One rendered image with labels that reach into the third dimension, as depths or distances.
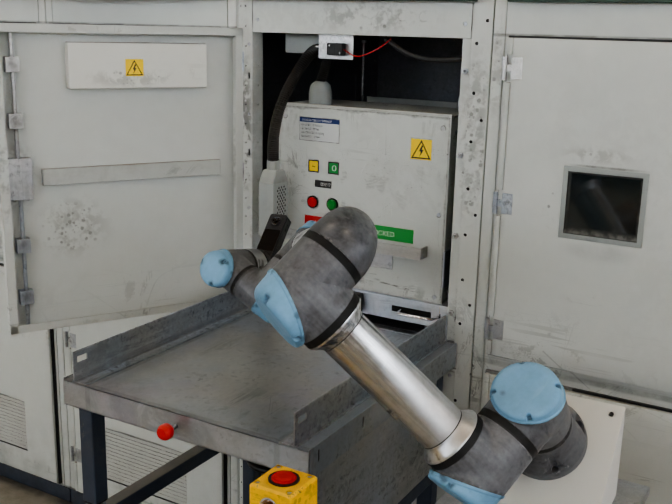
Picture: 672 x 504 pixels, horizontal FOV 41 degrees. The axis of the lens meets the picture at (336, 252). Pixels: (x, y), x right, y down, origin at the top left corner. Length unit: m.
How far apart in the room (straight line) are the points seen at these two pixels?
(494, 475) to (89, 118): 1.34
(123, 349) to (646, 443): 1.18
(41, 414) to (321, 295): 1.96
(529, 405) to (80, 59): 1.34
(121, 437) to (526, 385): 1.72
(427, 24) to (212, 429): 1.03
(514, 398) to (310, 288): 0.39
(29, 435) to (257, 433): 1.67
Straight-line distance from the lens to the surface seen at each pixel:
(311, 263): 1.38
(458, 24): 2.10
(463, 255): 2.15
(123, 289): 2.41
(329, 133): 2.32
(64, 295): 2.37
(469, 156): 2.11
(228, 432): 1.75
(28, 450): 3.33
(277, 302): 1.37
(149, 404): 1.86
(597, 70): 1.98
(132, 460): 2.98
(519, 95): 2.03
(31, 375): 3.19
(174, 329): 2.20
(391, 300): 2.30
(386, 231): 2.27
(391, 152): 2.24
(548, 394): 1.52
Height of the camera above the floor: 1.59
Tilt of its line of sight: 14 degrees down
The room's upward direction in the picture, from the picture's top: 1 degrees clockwise
